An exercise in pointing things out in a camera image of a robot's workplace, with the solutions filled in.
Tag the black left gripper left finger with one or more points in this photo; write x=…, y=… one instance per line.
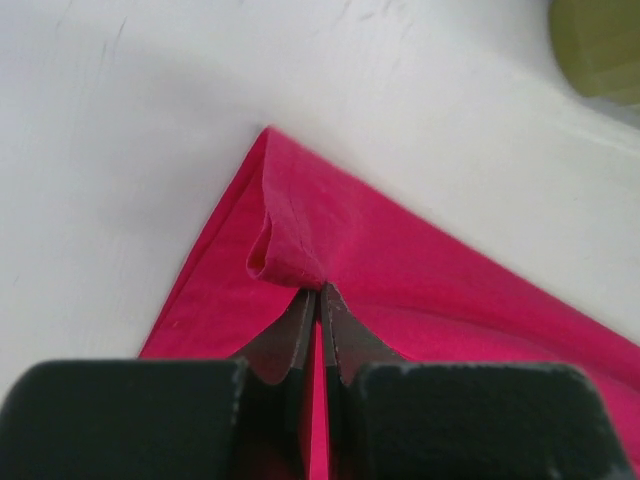
x=235, y=418

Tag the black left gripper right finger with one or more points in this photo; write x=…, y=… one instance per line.
x=389, y=418

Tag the pink t-shirt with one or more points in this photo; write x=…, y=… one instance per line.
x=291, y=220

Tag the green plastic bin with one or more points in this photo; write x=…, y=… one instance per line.
x=596, y=46

